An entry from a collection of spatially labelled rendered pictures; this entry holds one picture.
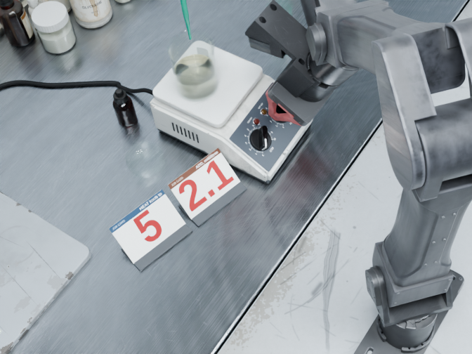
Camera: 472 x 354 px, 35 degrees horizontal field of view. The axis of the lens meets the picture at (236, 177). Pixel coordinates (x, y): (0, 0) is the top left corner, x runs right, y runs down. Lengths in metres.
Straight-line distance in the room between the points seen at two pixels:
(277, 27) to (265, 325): 0.37
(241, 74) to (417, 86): 0.50
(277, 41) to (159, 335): 0.40
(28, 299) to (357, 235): 0.44
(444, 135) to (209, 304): 0.47
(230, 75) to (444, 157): 0.52
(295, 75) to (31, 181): 0.43
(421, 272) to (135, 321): 0.38
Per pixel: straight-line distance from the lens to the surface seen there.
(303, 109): 0.98
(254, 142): 1.05
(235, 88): 1.07
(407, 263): 0.80
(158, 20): 1.30
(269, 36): 0.95
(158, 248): 1.04
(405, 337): 0.93
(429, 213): 0.70
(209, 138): 1.06
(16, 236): 1.09
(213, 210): 1.06
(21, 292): 1.05
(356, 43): 0.78
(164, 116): 1.09
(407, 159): 0.63
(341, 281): 1.01
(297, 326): 0.98
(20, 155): 1.18
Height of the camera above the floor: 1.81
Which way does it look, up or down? 57 degrees down
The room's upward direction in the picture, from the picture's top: 8 degrees counter-clockwise
